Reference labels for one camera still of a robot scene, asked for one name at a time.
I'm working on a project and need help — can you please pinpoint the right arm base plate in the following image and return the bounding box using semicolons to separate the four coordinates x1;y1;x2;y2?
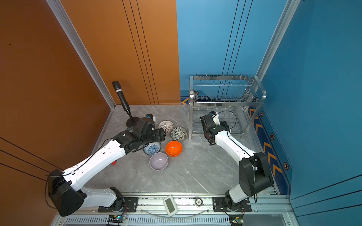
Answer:
212;196;252;212

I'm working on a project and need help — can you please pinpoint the white digital timer display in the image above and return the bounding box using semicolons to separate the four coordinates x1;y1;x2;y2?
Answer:
163;196;178;217

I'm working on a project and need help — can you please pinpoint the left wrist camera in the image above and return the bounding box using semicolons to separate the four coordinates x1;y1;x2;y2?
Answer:
146;114;156;122

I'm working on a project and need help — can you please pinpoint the circuit board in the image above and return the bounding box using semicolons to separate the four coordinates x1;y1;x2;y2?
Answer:
106;215;127;226
229;215;244;226

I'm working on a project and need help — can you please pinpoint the small round gauge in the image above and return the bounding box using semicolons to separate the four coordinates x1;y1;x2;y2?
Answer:
195;198;203;207

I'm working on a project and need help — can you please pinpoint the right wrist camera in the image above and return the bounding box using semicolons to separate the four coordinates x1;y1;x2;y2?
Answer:
210;111;220;126

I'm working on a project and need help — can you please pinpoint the steel two-tier dish rack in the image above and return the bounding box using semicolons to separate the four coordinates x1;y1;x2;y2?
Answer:
189;75;267;137

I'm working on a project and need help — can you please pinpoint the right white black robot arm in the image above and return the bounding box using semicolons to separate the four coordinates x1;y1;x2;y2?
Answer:
200;111;274;211

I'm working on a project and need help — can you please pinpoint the right circuit board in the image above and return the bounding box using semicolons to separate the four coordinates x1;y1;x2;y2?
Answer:
229;215;244;226

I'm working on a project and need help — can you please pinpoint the left circuit board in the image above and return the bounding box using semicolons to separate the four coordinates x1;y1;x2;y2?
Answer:
106;215;127;226

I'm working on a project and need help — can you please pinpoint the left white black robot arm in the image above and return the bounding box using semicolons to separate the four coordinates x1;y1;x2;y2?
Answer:
47;117;166;217

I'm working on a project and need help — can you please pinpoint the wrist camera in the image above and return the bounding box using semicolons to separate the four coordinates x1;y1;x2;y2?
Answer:
210;111;220;126
146;114;156;122

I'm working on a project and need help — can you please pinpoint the lavender bowl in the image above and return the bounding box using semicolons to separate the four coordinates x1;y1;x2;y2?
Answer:
149;153;169;171

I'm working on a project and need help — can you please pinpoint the green floral patterned bowl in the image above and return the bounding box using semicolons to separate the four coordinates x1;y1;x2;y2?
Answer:
171;127;188;141

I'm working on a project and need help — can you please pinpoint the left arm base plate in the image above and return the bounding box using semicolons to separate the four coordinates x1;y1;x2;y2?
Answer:
98;197;138;213

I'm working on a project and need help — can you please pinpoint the white red patterned bowl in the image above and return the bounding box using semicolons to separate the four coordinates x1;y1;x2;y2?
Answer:
158;120;174;134

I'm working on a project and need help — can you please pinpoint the black microphone on stand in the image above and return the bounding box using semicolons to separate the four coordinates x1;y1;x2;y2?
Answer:
112;81;139;127

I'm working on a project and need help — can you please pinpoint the orange bowl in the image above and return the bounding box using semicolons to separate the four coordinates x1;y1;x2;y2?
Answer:
165;141;183;157

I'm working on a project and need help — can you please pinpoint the white cable on rail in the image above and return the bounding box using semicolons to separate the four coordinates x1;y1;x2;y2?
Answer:
138;208;216;219

